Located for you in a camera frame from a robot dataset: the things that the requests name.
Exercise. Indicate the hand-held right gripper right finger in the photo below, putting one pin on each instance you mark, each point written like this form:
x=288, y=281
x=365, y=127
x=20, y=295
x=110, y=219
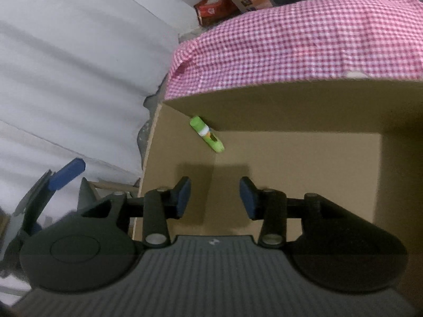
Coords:
x=249, y=198

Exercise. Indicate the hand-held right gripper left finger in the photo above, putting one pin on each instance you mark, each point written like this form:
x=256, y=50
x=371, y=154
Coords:
x=183, y=198

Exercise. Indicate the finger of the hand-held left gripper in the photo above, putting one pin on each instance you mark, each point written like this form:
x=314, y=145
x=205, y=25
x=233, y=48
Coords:
x=67, y=173

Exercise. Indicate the brown cardboard box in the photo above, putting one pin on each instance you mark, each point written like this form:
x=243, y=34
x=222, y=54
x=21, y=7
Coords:
x=297, y=171

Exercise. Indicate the green glue stick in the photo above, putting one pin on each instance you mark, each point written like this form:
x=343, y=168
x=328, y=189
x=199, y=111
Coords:
x=206, y=134

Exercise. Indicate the dark grey cloth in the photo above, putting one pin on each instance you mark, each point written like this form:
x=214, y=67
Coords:
x=150, y=105

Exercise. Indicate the pink checkered tablecloth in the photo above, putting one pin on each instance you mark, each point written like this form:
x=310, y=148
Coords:
x=297, y=39

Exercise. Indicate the red package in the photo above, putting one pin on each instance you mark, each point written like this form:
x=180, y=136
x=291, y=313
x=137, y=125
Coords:
x=214, y=10

